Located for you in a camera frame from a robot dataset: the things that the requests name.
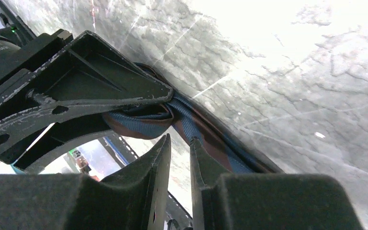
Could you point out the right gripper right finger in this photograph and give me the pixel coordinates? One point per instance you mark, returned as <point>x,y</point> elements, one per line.
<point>265,201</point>

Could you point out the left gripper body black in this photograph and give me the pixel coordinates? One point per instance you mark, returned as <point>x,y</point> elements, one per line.
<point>31,56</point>

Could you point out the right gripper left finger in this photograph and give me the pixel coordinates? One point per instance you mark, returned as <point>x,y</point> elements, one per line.
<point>133,198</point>

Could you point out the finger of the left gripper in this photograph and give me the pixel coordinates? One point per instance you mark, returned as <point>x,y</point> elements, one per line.
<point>60,139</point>
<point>87,76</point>

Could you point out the navy brown striped tie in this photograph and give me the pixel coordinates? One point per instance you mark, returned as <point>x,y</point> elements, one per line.
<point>190,121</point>

